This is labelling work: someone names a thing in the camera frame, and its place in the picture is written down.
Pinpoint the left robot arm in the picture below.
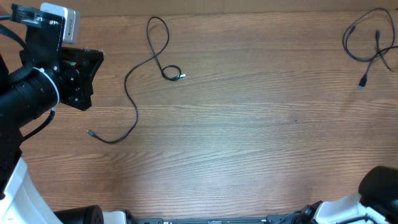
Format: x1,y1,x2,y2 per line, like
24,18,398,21
1,2,133,224

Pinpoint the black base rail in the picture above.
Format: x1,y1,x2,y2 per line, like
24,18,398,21
127,213,296,224

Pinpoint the thin black USB cable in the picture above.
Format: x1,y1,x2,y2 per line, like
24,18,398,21
341,7,396,62

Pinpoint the short black cable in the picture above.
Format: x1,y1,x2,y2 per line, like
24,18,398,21
86,16,187,145

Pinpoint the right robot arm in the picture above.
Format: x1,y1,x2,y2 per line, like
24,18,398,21
276,166,397,223

